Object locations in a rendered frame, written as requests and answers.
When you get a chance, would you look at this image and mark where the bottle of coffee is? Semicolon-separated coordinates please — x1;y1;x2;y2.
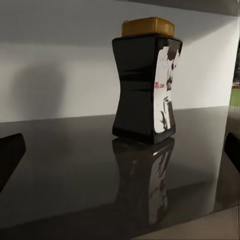
111;17;183;146

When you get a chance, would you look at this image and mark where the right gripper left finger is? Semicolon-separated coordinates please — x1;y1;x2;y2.
0;133;26;193

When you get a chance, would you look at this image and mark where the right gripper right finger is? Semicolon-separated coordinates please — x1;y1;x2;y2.
224;133;240;173

